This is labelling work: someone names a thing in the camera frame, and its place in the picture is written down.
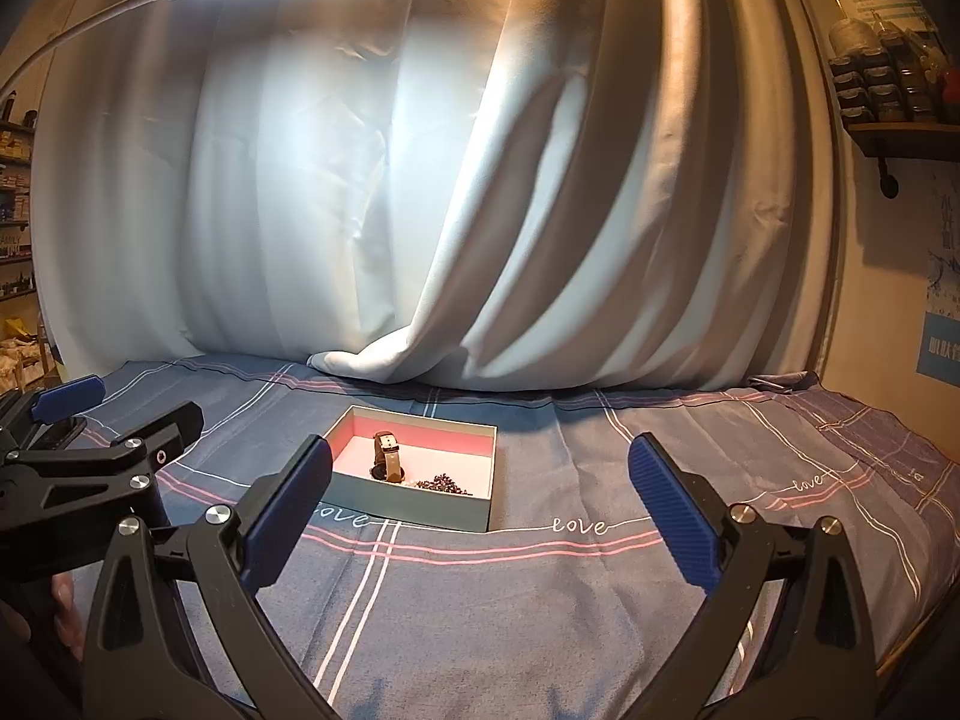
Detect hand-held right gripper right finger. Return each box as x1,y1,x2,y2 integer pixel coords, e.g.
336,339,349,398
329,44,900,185
622,433,878,720

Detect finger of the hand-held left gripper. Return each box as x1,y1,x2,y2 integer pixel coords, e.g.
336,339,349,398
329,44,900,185
0,401,205,586
0,375,106,458

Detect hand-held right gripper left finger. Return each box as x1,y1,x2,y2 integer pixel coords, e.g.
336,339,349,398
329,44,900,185
82,435,338,720

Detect teal box with pink lining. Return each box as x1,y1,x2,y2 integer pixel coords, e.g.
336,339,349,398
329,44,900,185
321,405,499,533

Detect silver chain necklace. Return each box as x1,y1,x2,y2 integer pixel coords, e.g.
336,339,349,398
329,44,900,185
409,473,475,497

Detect person's left hand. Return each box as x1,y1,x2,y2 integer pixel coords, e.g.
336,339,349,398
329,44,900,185
49,574,85,661

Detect grey striped bedsheet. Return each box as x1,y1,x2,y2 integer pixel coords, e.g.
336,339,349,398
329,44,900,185
56,356,960,720

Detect cluttered storage shelves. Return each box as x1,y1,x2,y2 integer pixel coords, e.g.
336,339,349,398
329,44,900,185
0,109,59,392

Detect white curtain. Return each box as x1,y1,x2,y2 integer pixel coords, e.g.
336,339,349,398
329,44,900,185
34,0,833,395

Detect brown strap wristwatch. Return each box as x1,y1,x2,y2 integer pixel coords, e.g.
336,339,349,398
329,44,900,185
369,431,407,481

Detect blue wall poster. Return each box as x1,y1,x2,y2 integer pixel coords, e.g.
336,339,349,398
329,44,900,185
916,165,960,398

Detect wooden wall shelf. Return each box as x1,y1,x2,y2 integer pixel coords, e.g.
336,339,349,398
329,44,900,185
846,120,960,200

